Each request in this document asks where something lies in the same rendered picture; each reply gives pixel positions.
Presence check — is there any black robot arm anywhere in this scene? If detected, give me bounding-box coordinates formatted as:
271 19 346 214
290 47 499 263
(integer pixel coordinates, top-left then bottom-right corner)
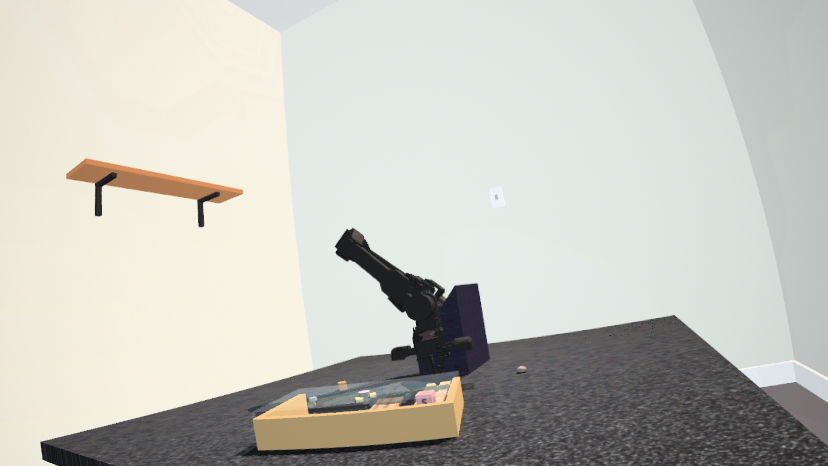
335 228 446 355

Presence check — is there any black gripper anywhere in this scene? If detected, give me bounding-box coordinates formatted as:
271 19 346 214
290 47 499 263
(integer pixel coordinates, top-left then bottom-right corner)
391 317 473 374

